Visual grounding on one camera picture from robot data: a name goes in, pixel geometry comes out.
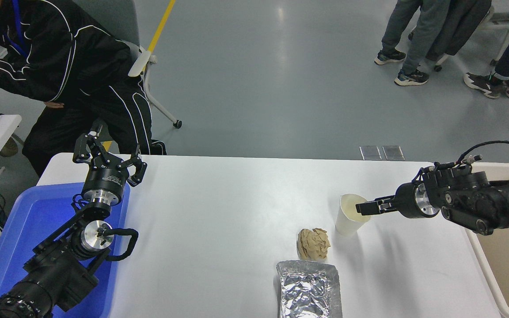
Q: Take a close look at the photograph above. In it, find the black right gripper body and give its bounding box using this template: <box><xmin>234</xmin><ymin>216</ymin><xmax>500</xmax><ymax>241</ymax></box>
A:
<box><xmin>395</xmin><ymin>182</ymin><xmax>421</xmax><ymax>220</ymax></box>

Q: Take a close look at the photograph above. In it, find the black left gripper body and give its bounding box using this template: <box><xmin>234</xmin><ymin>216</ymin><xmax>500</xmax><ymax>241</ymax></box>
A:
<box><xmin>82</xmin><ymin>161</ymin><xmax>130</xmax><ymax>199</ymax></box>

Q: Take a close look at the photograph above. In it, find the white paper cup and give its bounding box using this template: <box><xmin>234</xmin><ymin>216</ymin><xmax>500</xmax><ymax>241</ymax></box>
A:
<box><xmin>335</xmin><ymin>193</ymin><xmax>372</xmax><ymax>236</ymax></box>

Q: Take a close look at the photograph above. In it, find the metal floor socket cover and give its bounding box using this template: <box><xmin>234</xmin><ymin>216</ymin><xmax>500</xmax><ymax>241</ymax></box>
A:
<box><xmin>383</xmin><ymin>145</ymin><xmax>405</xmax><ymax>161</ymax></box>
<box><xmin>360</xmin><ymin>146</ymin><xmax>382</xmax><ymax>161</ymax></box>

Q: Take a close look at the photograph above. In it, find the crumpled tan paper ball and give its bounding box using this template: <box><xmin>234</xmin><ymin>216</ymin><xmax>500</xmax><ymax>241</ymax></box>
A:
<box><xmin>297</xmin><ymin>228</ymin><xmax>331</xmax><ymax>261</ymax></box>

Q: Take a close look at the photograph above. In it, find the blue plastic tray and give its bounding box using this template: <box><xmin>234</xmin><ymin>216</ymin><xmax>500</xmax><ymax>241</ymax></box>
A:
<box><xmin>0</xmin><ymin>182</ymin><xmax>131</xmax><ymax>318</ymax></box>

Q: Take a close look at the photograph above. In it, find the silver foil tray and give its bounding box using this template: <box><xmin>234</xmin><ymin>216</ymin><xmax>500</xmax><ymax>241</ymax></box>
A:
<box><xmin>276</xmin><ymin>260</ymin><xmax>343</xmax><ymax>318</ymax></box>

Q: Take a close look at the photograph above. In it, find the white wheeled office chair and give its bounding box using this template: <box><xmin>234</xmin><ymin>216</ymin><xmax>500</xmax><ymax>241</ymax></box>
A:
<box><xmin>71</xmin><ymin>0</ymin><xmax>183</xmax><ymax>153</ymax></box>
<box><xmin>408</xmin><ymin>0</ymin><xmax>509</xmax><ymax>72</ymax></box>

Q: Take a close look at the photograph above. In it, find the dark hanging jacket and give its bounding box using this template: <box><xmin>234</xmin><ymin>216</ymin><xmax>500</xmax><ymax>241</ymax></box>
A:
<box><xmin>426</xmin><ymin>0</ymin><xmax>493</xmax><ymax>61</ymax></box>

